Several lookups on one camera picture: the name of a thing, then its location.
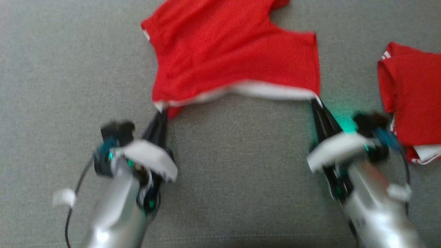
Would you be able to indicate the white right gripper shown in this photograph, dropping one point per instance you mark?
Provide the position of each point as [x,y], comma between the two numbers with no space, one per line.
[337,148]

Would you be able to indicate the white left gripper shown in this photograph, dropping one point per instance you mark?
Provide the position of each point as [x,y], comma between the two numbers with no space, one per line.
[155,156]

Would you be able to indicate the red shirt with white sleeves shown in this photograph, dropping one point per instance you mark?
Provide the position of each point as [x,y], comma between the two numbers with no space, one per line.
[417,96]

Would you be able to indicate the red garment with white band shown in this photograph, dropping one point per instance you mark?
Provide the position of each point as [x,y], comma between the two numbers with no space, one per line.
[234,51]

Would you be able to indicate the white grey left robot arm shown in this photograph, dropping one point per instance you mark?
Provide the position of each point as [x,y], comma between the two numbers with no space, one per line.
[117,213]

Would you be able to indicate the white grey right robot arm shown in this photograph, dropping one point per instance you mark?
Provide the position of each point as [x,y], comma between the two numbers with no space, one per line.
[375,213]

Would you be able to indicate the grey sofa seat cushion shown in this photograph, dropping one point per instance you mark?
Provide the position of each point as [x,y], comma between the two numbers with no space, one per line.
[241,179]

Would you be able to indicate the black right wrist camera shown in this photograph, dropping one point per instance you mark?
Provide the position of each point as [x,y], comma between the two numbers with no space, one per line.
[370,124]

